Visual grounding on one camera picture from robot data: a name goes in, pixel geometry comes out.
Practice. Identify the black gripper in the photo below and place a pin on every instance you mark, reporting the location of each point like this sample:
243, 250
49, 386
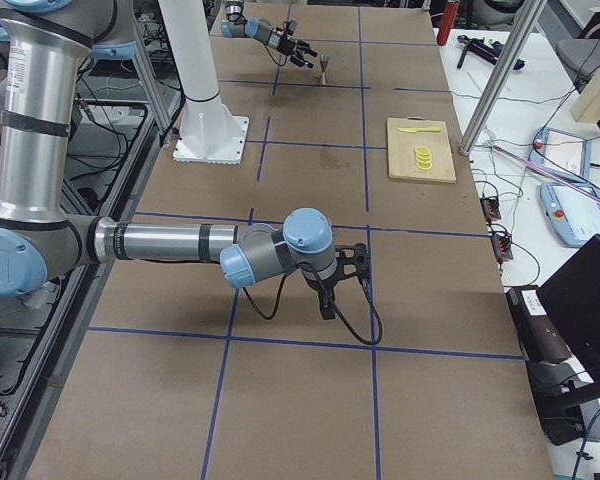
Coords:
317, 287
285, 45

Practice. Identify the steel jigger measuring cup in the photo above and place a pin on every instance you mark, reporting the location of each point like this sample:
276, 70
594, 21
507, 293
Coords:
323, 62

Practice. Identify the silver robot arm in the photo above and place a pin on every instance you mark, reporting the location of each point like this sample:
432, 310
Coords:
237, 25
39, 241

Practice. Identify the yellow plastic knife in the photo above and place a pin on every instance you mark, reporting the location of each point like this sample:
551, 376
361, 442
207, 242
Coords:
414, 130

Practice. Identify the wooden cutting board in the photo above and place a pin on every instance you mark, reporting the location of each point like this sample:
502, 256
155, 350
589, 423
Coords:
400, 152

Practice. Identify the red cylinder bottle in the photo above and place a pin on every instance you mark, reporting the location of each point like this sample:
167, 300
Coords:
447, 21

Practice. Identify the black hand tool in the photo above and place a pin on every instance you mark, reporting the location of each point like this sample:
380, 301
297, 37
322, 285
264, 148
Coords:
489, 51

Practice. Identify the black power box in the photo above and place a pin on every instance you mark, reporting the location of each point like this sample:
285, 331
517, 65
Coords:
540, 338

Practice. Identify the near blue teach pendant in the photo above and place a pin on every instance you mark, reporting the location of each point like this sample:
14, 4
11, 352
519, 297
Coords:
573, 210

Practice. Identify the blue teach pendant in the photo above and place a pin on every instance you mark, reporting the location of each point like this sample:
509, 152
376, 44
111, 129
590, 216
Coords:
564, 154
573, 210

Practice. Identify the black monitor with stand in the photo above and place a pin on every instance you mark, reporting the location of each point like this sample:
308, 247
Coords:
571, 298

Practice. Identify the far blue teach pendant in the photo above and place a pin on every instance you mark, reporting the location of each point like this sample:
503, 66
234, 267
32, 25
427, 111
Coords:
564, 154

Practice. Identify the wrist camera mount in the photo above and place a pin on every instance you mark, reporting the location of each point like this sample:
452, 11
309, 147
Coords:
289, 27
353, 261

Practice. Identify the white pedestal column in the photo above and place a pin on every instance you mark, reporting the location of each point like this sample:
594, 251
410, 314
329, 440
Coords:
208, 132

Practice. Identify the aluminium frame post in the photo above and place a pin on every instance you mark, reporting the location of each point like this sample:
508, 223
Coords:
516, 40

